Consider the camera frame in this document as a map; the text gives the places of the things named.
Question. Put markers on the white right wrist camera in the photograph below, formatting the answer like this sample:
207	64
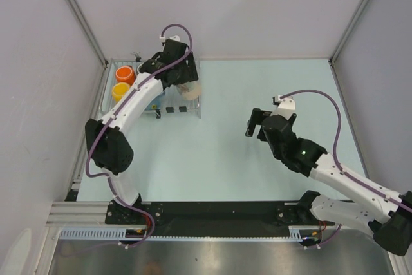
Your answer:
285	104

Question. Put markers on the orange cup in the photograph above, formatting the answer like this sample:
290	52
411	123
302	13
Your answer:
125	74

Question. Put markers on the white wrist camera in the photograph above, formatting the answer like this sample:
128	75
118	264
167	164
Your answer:
285	104
163	38

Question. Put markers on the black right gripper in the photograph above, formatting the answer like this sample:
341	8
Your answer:
256	117

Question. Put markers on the beige patterned ceramic mug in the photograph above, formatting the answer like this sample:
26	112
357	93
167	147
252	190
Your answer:
189	90

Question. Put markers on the slotted cable duct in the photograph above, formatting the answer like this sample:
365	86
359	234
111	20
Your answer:
129	235

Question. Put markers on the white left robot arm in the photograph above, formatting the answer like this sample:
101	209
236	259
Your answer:
109	152

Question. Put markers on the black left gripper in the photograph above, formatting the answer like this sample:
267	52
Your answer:
190	73

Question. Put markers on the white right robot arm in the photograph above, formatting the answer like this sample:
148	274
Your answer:
379	212

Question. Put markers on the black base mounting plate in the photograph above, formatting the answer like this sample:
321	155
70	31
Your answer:
226	219

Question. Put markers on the light blue mug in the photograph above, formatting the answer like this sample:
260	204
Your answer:
156	102

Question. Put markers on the clear acrylic dish rack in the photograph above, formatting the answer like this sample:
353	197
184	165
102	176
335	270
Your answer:
172	102

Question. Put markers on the grey mug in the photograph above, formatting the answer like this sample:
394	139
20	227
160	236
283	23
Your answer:
140	69

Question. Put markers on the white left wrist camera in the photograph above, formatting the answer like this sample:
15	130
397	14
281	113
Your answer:
163	38

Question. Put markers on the yellow mug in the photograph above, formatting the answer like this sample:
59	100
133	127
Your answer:
119	90

